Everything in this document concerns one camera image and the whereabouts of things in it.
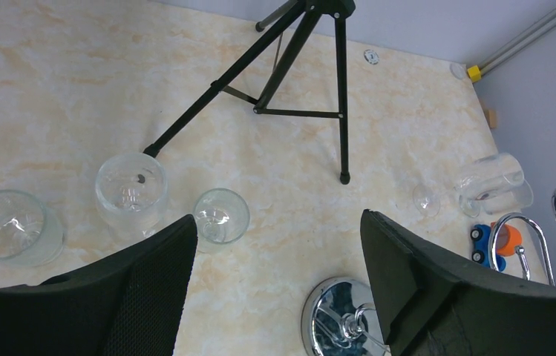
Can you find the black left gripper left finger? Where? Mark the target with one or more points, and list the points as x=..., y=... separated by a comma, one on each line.
x=128, y=303

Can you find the yellow corner clip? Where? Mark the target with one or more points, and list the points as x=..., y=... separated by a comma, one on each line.
x=474, y=73

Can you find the chrome wine glass rack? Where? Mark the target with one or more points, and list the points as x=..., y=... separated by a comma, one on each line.
x=339, y=316

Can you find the blue orange toy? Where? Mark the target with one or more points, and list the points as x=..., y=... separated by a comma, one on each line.
x=507, y=240

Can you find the clear wine glass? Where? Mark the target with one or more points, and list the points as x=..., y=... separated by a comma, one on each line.
x=428, y=199
x=485, y=179
x=31, y=234
x=132, y=195
x=222, y=217

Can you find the round metal table insert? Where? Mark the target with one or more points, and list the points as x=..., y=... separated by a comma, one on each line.
x=371, y=57

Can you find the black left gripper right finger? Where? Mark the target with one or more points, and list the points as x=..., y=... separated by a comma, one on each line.
x=431, y=301

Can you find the wooden block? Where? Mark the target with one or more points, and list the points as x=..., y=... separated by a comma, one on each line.
x=490, y=116

